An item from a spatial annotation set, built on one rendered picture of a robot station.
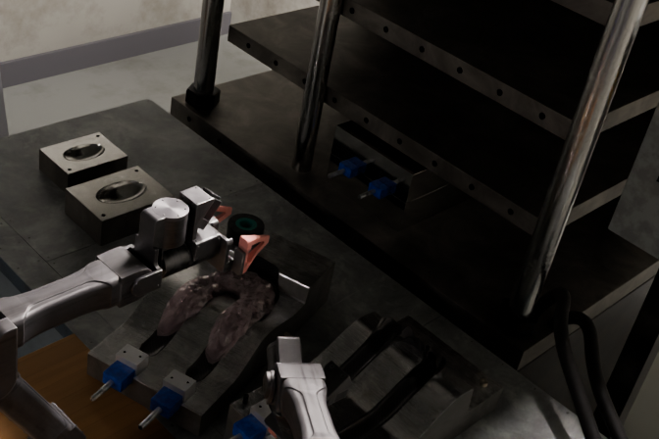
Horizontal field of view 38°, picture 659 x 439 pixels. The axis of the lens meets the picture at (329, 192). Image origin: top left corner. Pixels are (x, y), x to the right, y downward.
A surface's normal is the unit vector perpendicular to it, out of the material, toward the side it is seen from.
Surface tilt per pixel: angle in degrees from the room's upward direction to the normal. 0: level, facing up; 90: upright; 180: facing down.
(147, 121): 0
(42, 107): 0
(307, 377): 14
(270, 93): 0
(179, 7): 90
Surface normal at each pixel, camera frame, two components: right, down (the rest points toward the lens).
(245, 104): 0.17, -0.83
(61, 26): 0.70, 0.48
